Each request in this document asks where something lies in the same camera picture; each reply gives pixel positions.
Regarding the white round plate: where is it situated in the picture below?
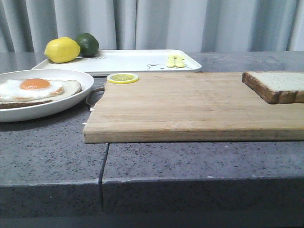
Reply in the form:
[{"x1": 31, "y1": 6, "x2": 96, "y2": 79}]
[{"x1": 0, "y1": 69, "x2": 94, "y2": 123}]

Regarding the white bear tray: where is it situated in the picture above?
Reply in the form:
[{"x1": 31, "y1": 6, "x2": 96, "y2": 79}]
[{"x1": 33, "y1": 49, "x2": 202, "y2": 76}]

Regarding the wooden cutting board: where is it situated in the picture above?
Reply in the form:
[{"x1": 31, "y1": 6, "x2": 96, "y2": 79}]
[{"x1": 83, "y1": 72, "x2": 304, "y2": 143}]

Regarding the lemon slice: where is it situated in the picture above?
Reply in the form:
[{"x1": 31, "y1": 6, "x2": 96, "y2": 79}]
[{"x1": 106, "y1": 73, "x2": 139, "y2": 84}]

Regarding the green lime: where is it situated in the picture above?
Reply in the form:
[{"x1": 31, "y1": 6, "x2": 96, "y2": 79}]
[{"x1": 76, "y1": 33, "x2": 99, "y2": 57}]

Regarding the yellow lemon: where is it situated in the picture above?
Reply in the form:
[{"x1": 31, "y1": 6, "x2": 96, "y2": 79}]
[{"x1": 44, "y1": 37, "x2": 80, "y2": 63}]

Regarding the fried egg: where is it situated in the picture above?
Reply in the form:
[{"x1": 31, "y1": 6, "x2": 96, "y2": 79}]
[{"x1": 0, "y1": 78, "x2": 64, "y2": 102}]

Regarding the grey curtain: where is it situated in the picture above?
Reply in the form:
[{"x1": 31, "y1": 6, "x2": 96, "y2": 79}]
[{"x1": 0, "y1": 0, "x2": 304, "y2": 52}]

